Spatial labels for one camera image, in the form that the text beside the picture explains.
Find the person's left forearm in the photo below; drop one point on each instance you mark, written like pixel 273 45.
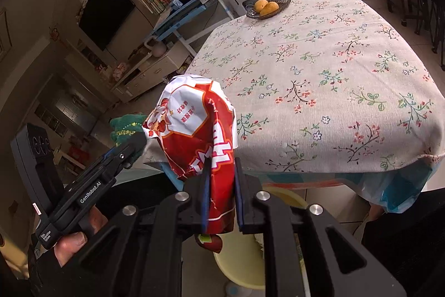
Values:
pixel 41 278

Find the pink plush toy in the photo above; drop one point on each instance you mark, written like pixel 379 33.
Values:
pixel 121 71

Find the blue study desk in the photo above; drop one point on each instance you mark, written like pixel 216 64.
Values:
pixel 184 13

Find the blue plastic table cover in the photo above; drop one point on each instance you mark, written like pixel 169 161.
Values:
pixel 393 192

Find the black folding chairs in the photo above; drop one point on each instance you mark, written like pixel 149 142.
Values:
pixel 427 4

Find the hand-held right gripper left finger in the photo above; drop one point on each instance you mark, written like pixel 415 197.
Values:
pixel 205 199

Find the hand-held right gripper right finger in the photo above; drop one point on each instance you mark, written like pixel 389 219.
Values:
pixel 238 192

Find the white television cabinet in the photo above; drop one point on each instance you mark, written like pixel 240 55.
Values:
pixel 153 74

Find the yellow plastic basin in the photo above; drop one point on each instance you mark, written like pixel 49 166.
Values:
pixel 240 265

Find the row of books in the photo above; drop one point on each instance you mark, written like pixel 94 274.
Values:
pixel 154 1

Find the person's dark clothing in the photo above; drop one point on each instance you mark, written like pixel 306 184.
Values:
pixel 410 248

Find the dark fruit plate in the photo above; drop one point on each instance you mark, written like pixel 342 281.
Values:
pixel 283 1

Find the black television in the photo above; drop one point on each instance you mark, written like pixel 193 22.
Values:
pixel 104 11

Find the yellow mango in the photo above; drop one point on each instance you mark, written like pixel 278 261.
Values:
pixel 260 5
pixel 270 9

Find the person's left hand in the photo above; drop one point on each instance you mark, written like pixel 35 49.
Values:
pixel 71 244

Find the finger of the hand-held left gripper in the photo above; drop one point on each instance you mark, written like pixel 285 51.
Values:
pixel 128 151

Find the green foil bag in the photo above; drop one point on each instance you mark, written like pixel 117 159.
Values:
pixel 125 124

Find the red and white snack bag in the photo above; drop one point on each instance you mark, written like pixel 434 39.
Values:
pixel 194 130

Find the floral tablecloth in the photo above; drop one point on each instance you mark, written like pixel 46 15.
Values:
pixel 330 74

